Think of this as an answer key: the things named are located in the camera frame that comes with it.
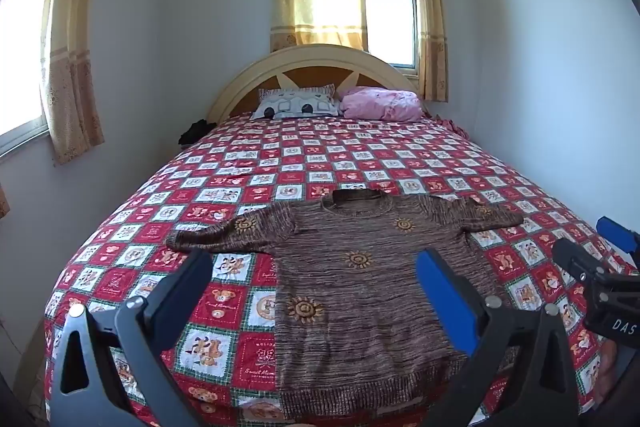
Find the white patterned pillow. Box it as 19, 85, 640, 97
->
251, 84, 341, 121

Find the pink pillow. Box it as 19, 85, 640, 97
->
336, 86, 426, 122

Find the cream wooden headboard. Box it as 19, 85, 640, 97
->
206, 44, 431, 125

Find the side window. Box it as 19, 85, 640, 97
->
0, 0, 68, 155

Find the black cloth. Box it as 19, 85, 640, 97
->
179, 119, 217, 146

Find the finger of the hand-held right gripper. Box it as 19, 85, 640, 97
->
596, 216, 640, 258
552, 238, 621, 290

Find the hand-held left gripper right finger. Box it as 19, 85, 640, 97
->
416, 248, 583, 427

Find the red checked bedspread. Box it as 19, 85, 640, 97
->
44, 112, 640, 427

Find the brown knitted sweater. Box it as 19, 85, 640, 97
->
165, 189, 525, 418

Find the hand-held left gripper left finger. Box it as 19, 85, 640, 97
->
50, 249, 216, 427

